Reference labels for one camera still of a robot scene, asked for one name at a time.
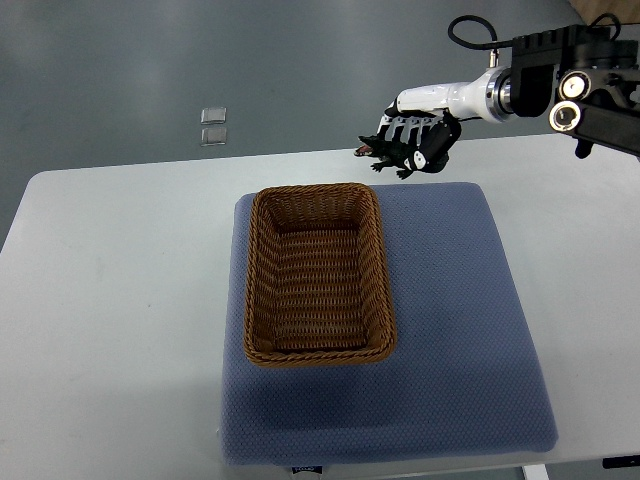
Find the brown wicker basket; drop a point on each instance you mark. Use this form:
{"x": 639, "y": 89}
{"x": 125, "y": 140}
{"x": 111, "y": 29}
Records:
{"x": 317, "y": 283}

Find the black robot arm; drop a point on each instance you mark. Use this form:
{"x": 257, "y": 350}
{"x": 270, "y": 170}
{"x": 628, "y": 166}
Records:
{"x": 582, "y": 78}

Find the wooden box corner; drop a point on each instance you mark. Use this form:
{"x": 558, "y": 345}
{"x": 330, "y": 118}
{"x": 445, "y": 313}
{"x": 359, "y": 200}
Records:
{"x": 627, "y": 11}

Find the dark toy crocodile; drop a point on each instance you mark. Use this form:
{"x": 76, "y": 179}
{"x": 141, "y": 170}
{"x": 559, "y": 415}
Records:
{"x": 405, "y": 158}

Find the blue padded mat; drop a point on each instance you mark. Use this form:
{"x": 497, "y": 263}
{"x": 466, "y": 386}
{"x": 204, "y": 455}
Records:
{"x": 463, "y": 380}

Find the upper metal floor plate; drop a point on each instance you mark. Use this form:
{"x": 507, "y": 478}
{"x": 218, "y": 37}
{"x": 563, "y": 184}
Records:
{"x": 213, "y": 115}

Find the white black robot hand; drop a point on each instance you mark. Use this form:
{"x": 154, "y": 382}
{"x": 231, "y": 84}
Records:
{"x": 430, "y": 117}

